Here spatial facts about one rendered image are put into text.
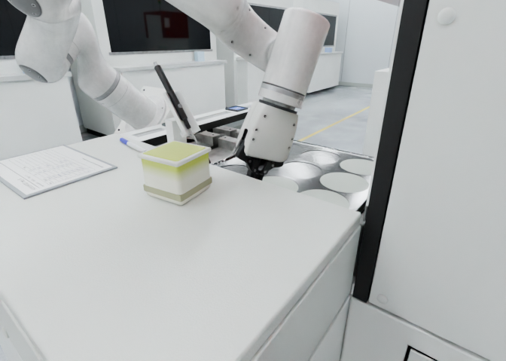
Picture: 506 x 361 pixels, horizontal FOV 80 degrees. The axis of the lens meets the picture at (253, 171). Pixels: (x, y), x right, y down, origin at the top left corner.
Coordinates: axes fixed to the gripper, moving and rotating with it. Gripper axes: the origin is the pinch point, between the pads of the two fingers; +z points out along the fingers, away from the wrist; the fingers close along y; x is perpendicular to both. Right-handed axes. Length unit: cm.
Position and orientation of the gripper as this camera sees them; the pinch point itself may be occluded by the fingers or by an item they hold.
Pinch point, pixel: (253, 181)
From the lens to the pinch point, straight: 60.1
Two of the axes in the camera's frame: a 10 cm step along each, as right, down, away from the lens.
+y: -8.4, -1.4, -5.3
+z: -3.0, 9.2, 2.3
